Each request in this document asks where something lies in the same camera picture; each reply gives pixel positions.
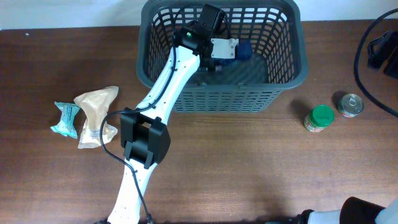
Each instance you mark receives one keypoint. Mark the blue cardboard box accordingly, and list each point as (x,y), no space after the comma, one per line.
(243,52)

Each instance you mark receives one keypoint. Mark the small tin can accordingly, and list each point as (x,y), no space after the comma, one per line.
(350,105)

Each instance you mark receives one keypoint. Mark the grey plastic basket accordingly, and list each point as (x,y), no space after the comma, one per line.
(278,61)

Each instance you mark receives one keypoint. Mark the green lid jar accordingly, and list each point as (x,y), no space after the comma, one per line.
(319,118)

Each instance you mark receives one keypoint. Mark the tan paper pouch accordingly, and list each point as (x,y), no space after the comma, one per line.
(95,105)

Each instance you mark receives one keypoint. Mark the teal snack packet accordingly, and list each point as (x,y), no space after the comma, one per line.
(65,126)

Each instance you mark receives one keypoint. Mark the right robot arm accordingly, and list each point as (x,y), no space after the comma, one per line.
(354,210)

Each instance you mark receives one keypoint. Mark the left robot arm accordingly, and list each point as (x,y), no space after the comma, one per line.
(144,134)

